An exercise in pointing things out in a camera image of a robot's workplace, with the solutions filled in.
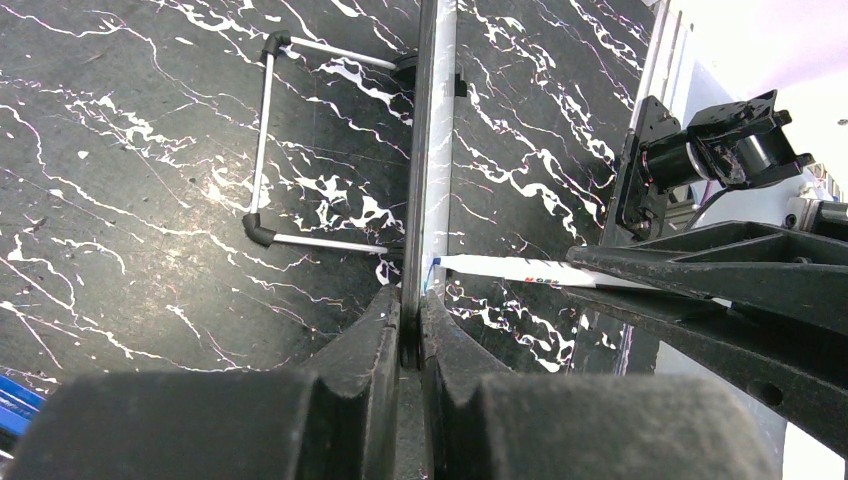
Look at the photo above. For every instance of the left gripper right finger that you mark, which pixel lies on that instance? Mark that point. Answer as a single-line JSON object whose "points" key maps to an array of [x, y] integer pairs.
{"points": [[486, 421]]}

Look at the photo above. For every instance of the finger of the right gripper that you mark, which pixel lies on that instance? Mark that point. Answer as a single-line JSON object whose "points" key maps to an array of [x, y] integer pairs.
{"points": [[793, 274], [796, 369]]}

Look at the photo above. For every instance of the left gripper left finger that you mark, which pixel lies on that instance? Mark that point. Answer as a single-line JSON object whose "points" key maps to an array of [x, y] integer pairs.
{"points": [[331, 417]]}

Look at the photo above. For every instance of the white whiteboard marker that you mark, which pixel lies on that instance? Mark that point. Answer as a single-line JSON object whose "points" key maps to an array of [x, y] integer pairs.
{"points": [[536, 271]]}

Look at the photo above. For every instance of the small black-framed whiteboard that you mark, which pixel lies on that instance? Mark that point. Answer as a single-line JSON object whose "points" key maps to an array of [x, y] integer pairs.
{"points": [[437, 82]]}

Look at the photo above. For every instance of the black motor on bracket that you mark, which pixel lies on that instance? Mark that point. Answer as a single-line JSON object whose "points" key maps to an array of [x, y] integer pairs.
{"points": [[740, 145]]}

